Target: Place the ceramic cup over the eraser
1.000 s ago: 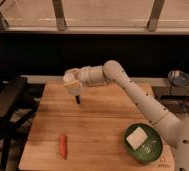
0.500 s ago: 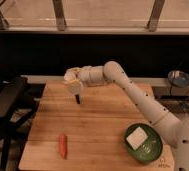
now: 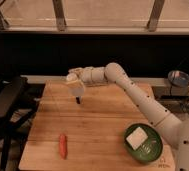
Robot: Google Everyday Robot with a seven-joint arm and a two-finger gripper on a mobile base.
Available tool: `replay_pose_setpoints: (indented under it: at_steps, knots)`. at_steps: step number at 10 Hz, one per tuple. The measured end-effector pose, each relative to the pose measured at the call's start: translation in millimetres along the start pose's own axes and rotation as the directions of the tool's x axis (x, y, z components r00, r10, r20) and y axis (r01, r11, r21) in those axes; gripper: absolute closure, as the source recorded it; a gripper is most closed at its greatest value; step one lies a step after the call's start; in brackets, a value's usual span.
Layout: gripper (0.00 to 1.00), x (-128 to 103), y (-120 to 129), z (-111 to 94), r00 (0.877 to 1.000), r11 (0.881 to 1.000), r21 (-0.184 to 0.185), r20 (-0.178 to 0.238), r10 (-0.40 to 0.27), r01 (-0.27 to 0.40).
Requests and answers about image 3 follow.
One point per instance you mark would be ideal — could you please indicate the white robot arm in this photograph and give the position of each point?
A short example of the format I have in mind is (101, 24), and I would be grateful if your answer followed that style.
(171, 128)

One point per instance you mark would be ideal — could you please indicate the orange carrot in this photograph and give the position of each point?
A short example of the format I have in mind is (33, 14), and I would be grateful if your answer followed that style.
(63, 146)

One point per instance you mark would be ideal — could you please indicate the green bowl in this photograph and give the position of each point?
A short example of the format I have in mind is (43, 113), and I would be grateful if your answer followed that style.
(150, 150)

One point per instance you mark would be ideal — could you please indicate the white eraser block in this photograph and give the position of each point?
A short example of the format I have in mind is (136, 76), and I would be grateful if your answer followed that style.
(136, 138)

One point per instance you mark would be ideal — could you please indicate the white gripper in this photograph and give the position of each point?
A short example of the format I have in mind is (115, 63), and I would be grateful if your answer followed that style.
(77, 90)

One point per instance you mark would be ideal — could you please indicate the black chair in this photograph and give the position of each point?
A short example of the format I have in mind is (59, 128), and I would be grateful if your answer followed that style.
(9, 98)

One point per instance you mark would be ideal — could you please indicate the wooden board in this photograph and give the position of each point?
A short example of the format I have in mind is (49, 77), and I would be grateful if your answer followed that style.
(94, 130)

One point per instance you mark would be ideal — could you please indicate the metal pot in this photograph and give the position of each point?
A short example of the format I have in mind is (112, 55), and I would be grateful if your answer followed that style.
(178, 78)

